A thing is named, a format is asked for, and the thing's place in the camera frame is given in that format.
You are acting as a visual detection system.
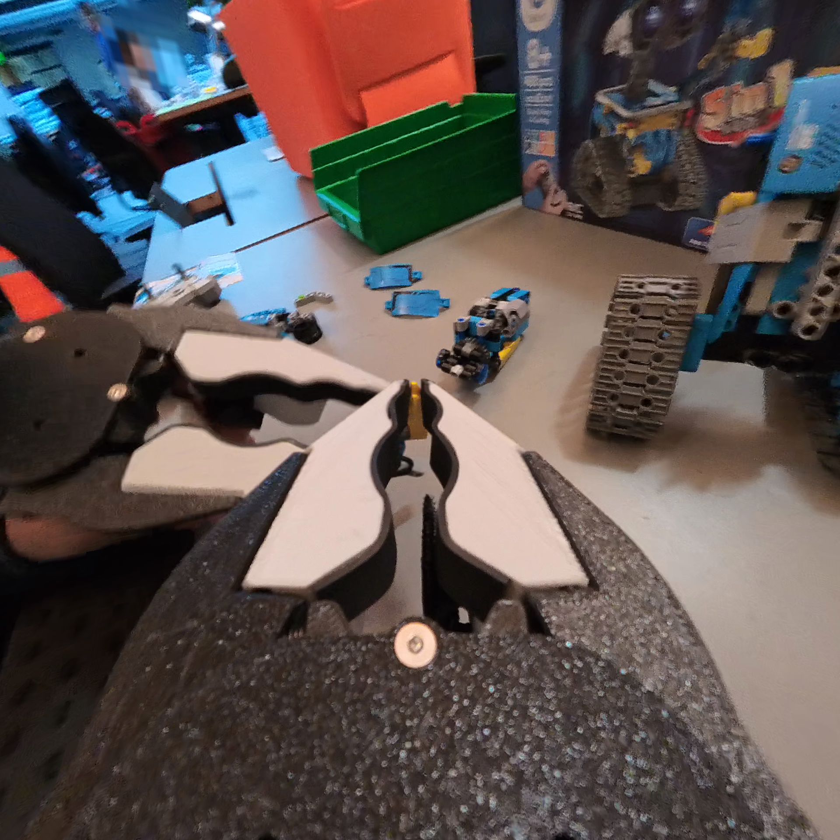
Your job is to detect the black chair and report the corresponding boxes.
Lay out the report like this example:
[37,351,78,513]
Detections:
[0,157,129,309]

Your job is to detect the small black blue brick assembly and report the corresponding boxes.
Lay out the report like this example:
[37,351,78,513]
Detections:
[239,308,324,345]

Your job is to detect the person's left hand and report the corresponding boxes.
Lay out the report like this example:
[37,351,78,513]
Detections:
[3,512,219,562]

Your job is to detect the green plastic bin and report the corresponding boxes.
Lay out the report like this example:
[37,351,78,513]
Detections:
[310,92,522,256]

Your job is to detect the dark blue printed cardboard box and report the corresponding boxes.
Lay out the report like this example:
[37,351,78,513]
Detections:
[515,0,798,253]

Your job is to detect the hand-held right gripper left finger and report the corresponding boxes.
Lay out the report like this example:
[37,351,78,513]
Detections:
[241,379,410,622]

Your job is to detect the blue flat plastic panel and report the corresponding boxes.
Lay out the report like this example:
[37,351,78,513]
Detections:
[364,264,423,290]
[385,290,452,320]

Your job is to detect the grey desk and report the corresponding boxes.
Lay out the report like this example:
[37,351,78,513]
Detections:
[233,197,840,815]

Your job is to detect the orange plastic bin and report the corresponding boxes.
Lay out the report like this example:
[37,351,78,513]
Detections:
[217,0,476,178]

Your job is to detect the black metal bracket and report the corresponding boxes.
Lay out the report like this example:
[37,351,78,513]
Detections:
[147,161,237,227]

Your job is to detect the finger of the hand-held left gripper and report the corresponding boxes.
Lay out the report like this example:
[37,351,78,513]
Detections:
[120,422,309,497]
[172,329,391,427]

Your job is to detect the black dotted mat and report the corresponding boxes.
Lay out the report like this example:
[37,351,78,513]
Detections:
[0,558,198,840]

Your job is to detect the grey brick motor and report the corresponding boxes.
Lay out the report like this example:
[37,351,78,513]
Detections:
[134,266,240,309]

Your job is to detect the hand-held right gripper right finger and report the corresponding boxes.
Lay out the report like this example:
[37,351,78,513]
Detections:
[420,378,592,634]

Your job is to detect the small blue motor assembly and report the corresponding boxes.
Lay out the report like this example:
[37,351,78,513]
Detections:
[436,287,532,385]

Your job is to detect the blue grey tracked toy robot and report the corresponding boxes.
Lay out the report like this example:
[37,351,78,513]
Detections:
[586,62,840,483]

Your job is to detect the orange striped object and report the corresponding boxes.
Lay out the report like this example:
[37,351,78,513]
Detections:
[0,246,67,322]

